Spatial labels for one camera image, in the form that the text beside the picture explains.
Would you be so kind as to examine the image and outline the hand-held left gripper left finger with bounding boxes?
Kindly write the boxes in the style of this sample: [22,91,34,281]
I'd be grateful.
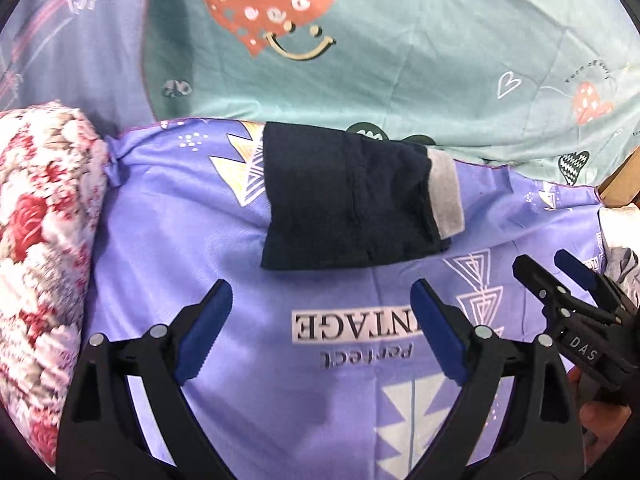
[55,279,237,480]

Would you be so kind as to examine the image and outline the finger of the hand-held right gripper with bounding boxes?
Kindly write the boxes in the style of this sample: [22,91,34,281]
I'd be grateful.
[554,249,640,322]
[512,254,577,322]

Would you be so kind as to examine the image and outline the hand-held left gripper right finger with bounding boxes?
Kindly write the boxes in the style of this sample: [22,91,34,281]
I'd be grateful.
[404,279,587,480]

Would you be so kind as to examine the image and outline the dark navy pants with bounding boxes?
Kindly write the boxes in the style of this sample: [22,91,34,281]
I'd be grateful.
[260,121,466,272]

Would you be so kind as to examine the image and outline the person's right hand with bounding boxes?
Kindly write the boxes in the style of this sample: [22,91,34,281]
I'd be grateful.
[569,364,632,442]

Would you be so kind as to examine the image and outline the grey white cloth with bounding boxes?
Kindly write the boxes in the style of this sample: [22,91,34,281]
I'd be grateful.
[599,206,640,303]

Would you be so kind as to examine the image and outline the purple printed bed sheet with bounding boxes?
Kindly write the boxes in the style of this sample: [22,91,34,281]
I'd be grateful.
[82,117,608,480]

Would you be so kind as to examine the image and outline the brown cardboard box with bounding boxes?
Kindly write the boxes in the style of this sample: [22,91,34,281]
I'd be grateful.
[597,146,640,208]

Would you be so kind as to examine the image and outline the red floral quilt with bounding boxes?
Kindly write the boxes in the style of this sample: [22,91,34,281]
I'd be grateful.
[0,102,112,467]

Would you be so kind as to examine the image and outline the teal heart print sheet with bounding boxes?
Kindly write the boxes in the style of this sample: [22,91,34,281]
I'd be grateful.
[142,0,640,192]

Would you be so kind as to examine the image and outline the grey purple plaid sheet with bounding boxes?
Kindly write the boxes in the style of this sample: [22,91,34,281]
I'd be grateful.
[0,0,157,133]

